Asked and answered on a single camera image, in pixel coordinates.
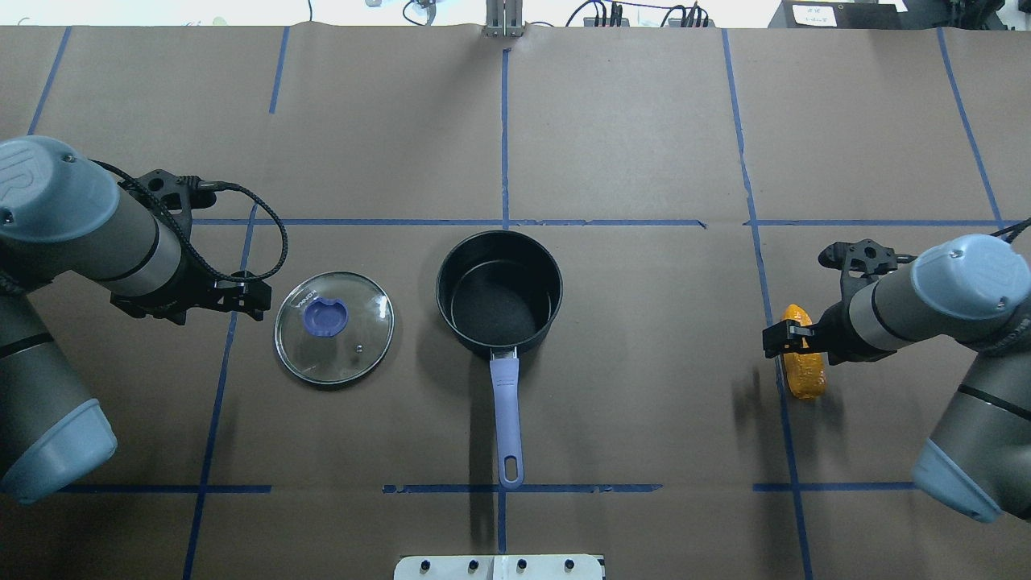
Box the black power box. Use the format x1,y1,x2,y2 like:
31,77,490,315
767,1,903,30

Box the glass pot lid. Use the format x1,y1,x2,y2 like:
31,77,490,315
274,271,396,387

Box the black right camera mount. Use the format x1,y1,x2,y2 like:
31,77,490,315
818,238,917,302

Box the yellow toy corn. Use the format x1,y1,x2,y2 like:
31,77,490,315
781,353,827,400

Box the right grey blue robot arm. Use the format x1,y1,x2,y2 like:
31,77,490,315
762,229,1030,524

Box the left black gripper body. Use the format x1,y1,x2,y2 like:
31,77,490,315
110,269,272,325

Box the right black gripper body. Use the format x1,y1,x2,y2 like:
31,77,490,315
762,302,895,366

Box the black left camera cable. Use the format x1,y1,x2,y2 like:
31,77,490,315
93,159,289,283

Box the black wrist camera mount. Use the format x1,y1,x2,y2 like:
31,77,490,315
118,169,217,238

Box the dark blue saucepan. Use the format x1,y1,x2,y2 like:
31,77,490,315
436,229,563,491

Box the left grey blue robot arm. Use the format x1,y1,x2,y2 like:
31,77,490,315
1,135,271,504

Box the aluminium frame post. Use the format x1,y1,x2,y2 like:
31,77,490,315
483,0,525,38

